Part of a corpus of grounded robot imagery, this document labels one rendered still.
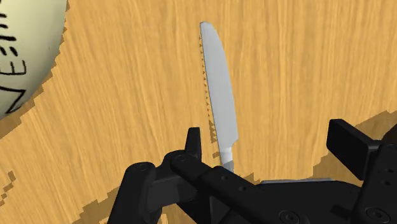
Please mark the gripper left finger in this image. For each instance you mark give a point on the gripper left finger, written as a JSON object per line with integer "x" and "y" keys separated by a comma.
{"x": 173, "y": 183}

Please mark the silver table knife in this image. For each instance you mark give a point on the silver table knife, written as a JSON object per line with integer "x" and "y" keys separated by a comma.
{"x": 220, "y": 93}

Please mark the cream bowl with black lettering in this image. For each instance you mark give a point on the cream bowl with black lettering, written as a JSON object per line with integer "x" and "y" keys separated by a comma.
{"x": 24, "y": 46}

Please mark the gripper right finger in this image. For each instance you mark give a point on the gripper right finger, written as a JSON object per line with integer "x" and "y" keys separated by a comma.
{"x": 369, "y": 173}

